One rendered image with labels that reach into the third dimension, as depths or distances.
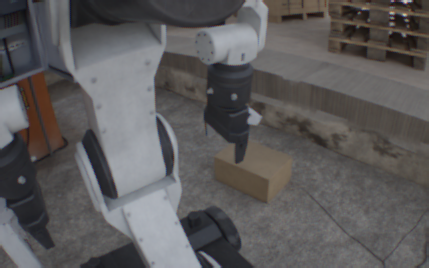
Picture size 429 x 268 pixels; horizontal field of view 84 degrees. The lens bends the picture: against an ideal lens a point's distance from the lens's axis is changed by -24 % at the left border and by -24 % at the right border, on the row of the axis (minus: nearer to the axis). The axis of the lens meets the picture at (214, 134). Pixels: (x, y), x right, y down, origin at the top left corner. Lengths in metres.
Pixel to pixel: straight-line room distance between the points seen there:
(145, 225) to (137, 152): 0.17
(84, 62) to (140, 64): 0.09
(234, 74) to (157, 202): 0.29
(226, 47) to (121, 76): 0.18
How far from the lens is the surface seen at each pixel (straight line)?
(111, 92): 0.45
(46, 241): 0.57
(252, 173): 1.28
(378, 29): 2.28
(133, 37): 0.46
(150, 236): 0.63
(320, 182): 1.47
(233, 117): 0.59
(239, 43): 0.53
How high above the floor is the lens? 0.92
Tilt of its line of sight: 30 degrees down
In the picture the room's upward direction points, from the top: 5 degrees counter-clockwise
